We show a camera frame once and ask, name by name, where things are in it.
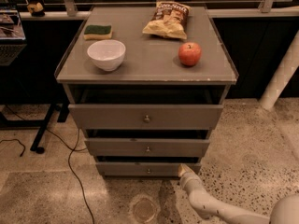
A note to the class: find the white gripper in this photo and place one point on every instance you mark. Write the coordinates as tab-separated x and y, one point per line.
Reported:
189	179

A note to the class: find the grey bottom drawer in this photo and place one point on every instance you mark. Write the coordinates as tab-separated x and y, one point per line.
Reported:
130	169

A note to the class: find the grey drawer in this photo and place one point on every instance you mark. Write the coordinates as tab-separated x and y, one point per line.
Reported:
131	147
146	117
130	169

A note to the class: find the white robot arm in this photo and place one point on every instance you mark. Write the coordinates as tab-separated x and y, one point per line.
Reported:
285	211

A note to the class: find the grey middle drawer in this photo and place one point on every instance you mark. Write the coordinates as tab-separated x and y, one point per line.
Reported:
131	147

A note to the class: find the grey drawer cabinet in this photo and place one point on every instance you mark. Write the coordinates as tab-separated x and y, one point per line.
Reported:
151	74

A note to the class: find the grey top drawer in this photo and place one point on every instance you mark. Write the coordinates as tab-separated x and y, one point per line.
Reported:
146	117

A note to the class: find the round floor drain cover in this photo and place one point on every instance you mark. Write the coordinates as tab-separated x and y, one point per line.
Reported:
143	210

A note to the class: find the red apple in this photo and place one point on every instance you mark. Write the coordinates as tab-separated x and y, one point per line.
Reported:
189	53

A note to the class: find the white ceramic bowl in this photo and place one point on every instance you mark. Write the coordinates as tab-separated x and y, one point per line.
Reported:
107	54

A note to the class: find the white diagonal pillar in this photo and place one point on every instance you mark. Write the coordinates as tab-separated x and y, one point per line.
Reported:
282	76

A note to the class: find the yellow brown chip bag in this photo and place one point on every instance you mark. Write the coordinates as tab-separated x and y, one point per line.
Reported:
169	20

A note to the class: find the green yellow sponge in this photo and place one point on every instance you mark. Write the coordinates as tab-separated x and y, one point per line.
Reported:
97	32

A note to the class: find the laptop on desk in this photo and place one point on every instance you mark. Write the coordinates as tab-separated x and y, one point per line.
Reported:
12	36

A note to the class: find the small yellow black object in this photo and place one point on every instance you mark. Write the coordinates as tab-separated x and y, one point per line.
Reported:
36	9

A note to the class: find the black desk frame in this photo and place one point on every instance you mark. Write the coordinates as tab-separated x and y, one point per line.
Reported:
39	124

